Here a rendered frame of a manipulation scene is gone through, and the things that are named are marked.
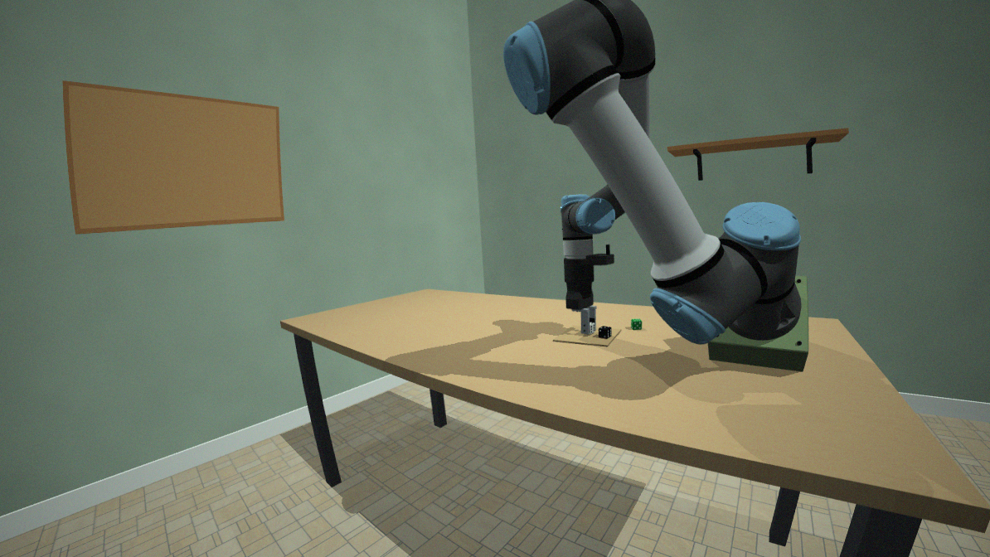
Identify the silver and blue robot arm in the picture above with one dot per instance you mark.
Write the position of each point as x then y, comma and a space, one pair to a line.
705, 284

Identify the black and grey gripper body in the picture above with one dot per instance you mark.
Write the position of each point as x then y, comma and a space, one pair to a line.
579, 271

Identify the tan square mat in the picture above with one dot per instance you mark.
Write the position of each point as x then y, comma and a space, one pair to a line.
574, 335

